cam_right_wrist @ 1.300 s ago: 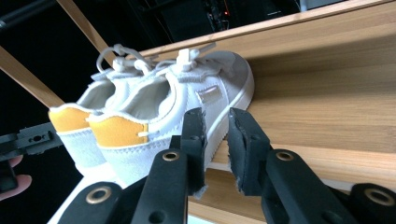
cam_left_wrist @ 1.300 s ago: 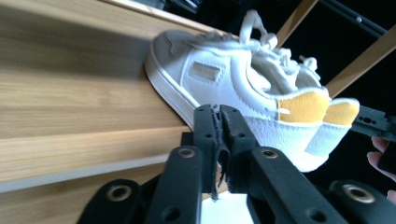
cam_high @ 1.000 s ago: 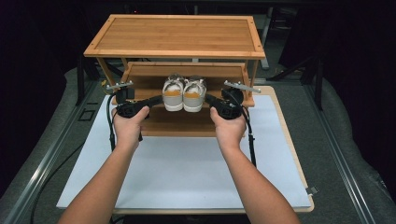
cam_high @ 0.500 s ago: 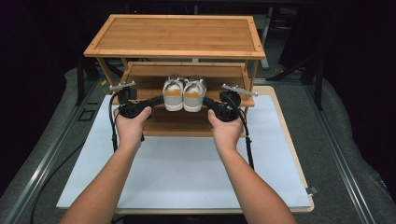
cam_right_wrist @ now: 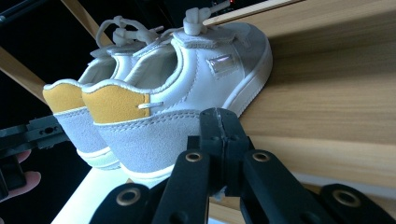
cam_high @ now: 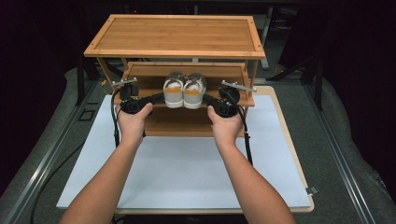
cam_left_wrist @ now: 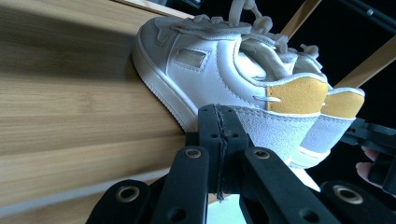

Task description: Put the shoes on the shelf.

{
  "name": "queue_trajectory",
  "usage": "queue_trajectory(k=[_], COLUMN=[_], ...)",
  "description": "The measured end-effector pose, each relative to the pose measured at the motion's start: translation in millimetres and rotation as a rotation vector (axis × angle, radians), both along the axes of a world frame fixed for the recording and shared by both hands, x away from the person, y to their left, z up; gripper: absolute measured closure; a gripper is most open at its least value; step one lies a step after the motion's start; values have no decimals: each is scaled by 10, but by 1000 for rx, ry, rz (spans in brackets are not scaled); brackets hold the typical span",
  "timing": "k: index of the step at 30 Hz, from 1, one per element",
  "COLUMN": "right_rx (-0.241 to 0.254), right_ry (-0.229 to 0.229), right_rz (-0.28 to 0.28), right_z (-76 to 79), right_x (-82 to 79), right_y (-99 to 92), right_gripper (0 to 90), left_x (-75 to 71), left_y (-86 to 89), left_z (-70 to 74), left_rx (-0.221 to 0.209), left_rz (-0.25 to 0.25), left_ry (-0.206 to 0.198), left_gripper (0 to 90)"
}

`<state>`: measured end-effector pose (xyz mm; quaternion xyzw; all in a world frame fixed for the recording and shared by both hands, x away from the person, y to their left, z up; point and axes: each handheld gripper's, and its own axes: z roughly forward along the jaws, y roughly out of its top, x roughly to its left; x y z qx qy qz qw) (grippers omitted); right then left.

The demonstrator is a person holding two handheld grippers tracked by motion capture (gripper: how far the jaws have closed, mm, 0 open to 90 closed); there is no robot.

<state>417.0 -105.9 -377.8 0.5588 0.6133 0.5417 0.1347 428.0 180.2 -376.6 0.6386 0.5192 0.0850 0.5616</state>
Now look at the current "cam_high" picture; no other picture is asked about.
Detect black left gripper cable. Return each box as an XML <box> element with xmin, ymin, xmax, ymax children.
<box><xmin>30</xmin><ymin>88</ymin><xmax>125</xmax><ymax>224</ymax></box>

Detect three-tier wooden shoe rack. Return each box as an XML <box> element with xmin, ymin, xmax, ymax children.
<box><xmin>83</xmin><ymin>13</ymin><xmax>266</xmax><ymax>138</ymax></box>

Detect beige and white sneaker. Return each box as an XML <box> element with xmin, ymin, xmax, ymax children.
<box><xmin>163</xmin><ymin>70</ymin><xmax>188</xmax><ymax>109</ymax></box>
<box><xmin>182</xmin><ymin>72</ymin><xmax>208</xmax><ymax>110</ymax></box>

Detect person's right hand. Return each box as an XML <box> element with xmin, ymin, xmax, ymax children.
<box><xmin>206</xmin><ymin>105</ymin><xmax>245</xmax><ymax>147</ymax></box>

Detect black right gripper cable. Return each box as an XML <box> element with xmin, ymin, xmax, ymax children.
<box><xmin>236</xmin><ymin>105</ymin><xmax>254</xmax><ymax>166</ymax></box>

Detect person's left hand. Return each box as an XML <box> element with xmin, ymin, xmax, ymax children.
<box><xmin>115</xmin><ymin>102</ymin><xmax>154</xmax><ymax>147</ymax></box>

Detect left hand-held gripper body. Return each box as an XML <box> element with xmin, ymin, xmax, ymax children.
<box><xmin>111</xmin><ymin>77</ymin><xmax>149</xmax><ymax>115</ymax></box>

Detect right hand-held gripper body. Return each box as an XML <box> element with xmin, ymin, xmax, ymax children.
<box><xmin>213</xmin><ymin>79</ymin><xmax>258</xmax><ymax>119</ymax></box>

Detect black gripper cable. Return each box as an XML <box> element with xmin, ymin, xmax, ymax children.
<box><xmin>30</xmin><ymin>88</ymin><xmax>125</xmax><ymax>224</ymax></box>
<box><xmin>236</xmin><ymin>105</ymin><xmax>254</xmax><ymax>166</ymax></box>

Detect aluminium frame rail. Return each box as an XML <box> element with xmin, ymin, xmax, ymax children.
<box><xmin>0</xmin><ymin>78</ymin><xmax>104</xmax><ymax>224</ymax></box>
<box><xmin>303</xmin><ymin>83</ymin><xmax>378</xmax><ymax>224</ymax></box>

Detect white metal stand leg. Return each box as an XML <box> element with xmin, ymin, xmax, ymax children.
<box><xmin>261</xmin><ymin>7</ymin><xmax>275</xmax><ymax>70</ymax></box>

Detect pale blue table mat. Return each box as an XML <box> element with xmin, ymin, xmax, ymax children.
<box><xmin>56</xmin><ymin>94</ymin><xmax>312</xmax><ymax>210</ymax></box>

